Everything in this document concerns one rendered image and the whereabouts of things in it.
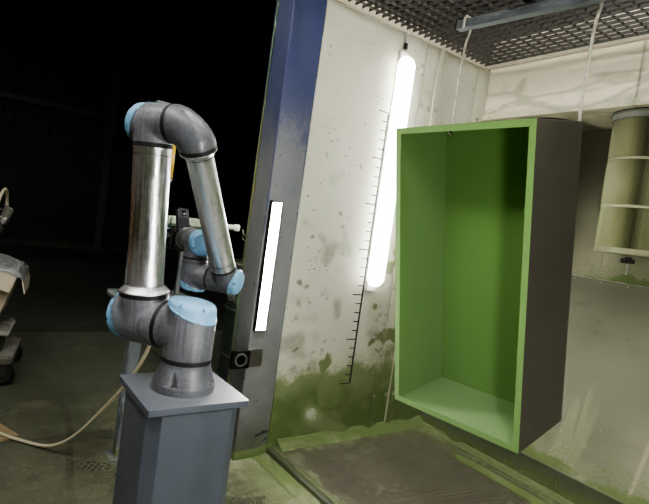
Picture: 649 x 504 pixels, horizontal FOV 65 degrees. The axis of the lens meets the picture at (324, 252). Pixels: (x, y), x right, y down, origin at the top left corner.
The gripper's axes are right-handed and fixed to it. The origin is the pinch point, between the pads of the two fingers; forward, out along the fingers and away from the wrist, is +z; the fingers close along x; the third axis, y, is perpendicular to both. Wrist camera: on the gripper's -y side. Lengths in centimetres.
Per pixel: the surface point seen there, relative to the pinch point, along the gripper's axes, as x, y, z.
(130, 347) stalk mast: -3, 57, 25
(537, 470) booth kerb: 175, 98, -76
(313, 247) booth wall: 76, 2, 5
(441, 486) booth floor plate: 125, 105, -58
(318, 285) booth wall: 82, 22, 5
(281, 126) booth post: 49, -53, 5
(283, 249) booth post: 59, 5, 5
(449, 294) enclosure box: 122, 15, -48
